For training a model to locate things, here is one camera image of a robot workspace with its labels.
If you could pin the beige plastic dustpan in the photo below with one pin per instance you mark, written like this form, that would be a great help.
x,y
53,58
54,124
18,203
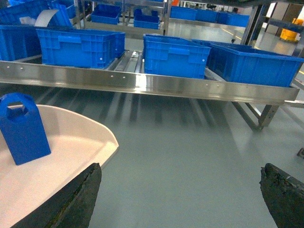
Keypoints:
x,y
75,141

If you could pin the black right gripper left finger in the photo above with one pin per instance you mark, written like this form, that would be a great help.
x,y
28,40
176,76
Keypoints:
x,y
71,207

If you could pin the blue crate far right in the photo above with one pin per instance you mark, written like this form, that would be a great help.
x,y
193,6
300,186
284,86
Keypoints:
x,y
244,64

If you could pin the blue crate front left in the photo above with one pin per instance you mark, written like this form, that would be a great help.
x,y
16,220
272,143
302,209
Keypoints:
x,y
84,48

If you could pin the blue crate far left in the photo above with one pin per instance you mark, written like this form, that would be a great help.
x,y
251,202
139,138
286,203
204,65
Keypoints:
x,y
18,42

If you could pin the blue crate front right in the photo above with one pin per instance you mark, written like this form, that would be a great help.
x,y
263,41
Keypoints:
x,y
173,56

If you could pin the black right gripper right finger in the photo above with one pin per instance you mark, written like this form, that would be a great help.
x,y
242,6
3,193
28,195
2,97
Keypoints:
x,y
284,197

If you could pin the yellow mop bucket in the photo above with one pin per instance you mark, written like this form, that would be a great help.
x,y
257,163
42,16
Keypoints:
x,y
288,35

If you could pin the stainless steel roller shelf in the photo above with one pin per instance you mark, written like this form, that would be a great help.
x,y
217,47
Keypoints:
x,y
125,75

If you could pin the blue crate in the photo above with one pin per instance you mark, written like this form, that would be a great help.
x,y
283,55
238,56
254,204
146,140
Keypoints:
x,y
173,56
244,64
84,48
18,42

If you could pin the blue plastic part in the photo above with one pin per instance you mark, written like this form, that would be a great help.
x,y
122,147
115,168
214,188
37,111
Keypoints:
x,y
22,128

